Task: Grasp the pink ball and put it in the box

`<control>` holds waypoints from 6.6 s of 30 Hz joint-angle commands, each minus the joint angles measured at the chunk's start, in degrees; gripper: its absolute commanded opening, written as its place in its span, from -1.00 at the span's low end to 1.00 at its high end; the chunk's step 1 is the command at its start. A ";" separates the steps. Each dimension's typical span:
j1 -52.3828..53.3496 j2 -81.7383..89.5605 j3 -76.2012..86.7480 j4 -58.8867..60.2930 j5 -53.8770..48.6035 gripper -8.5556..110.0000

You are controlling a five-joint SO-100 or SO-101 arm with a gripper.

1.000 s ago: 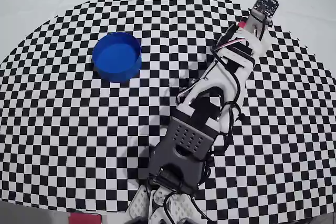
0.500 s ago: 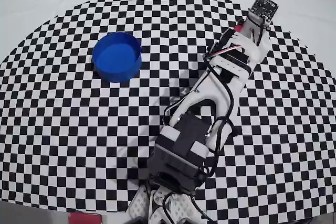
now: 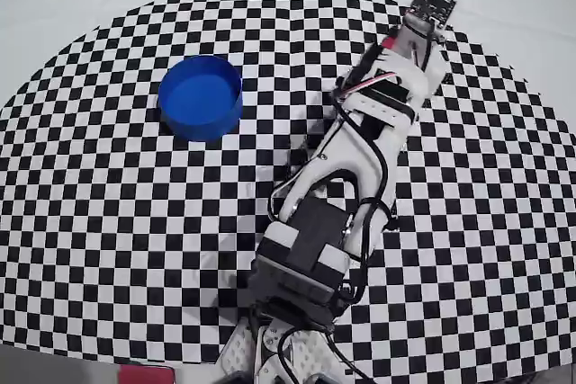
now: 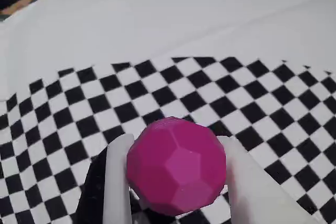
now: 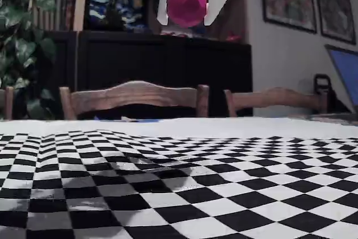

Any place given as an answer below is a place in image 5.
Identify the black cabinet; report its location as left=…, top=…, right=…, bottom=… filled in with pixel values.
left=44, top=30, right=253, bottom=119

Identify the blue tape strip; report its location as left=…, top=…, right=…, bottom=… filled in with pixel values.
left=93, top=115, right=162, bottom=124

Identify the row of upright books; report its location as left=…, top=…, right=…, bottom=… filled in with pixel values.
left=32, top=0, right=76, bottom=31

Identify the pink faceted ball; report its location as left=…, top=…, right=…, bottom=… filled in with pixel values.
left=167, top=0, right=209, bottom=29

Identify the blue swirl painting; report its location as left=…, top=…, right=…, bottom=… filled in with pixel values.
left=88, top=0, right=149, bottom=32

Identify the black white checkered mat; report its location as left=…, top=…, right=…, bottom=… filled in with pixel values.
left=0, top=117, right=358, bottom=239

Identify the black framed picture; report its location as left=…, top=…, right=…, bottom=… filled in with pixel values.
left=260, top=0, right=318, bottom=34
left=312, top=0, right=356, bottom=45

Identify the green leafy plant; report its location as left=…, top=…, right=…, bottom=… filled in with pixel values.
left=0, top=0, right=56, bottom=121

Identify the black handle object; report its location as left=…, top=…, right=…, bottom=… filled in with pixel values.
left=313, top=73, right=332, bottom=102

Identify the open laptop blue screen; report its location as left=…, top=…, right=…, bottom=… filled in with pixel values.
left=324, top=44, right=358, bottom=122

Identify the wooden bookshelf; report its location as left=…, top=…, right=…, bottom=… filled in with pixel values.
left=27, top=0, right=248, bottom=41

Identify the stack of papers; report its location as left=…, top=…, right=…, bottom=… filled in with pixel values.
left=161, top=30, right=194, bottom=38

